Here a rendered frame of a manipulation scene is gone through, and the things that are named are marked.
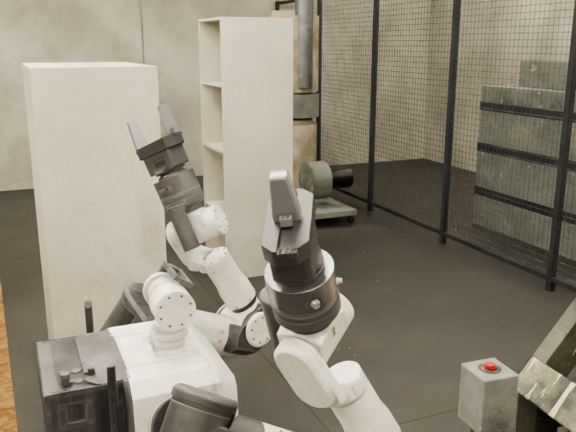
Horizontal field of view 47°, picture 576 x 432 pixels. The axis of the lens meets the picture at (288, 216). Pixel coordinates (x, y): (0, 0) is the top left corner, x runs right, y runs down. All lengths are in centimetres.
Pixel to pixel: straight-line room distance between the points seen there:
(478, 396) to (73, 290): 223
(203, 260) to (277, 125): 390
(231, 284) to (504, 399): 98
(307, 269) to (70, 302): 292
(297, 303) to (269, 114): 451
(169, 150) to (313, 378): 67
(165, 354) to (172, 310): 8
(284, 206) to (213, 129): 501
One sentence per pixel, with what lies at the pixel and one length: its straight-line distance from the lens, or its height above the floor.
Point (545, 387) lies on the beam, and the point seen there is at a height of 87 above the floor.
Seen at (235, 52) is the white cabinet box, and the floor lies 179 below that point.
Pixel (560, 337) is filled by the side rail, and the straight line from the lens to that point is 225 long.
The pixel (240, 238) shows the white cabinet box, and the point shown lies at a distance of 538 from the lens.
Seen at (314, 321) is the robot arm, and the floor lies 153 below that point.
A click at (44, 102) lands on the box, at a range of 340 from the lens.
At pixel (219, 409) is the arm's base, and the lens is 95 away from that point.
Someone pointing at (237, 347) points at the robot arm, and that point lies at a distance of 146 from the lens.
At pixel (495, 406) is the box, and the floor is 84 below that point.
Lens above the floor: 186
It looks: 14 degrees down
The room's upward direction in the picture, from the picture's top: straight up
